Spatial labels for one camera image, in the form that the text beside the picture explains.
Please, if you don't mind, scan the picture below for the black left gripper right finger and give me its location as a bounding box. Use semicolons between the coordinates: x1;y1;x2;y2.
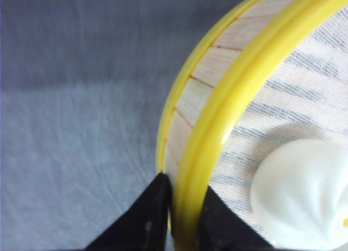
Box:
197;187;276;250

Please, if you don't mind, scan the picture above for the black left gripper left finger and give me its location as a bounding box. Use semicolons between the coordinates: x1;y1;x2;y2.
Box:
84;173;171;250

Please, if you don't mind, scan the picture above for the bamboo steamer basket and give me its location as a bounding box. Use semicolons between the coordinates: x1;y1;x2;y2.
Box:
156;0;347;250

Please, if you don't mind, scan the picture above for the white bun far left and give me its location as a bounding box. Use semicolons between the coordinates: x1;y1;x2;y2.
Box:
251;139;347;250

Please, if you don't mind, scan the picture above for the white gauze liner far basket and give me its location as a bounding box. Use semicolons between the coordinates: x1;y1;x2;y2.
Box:
209;7;347;246

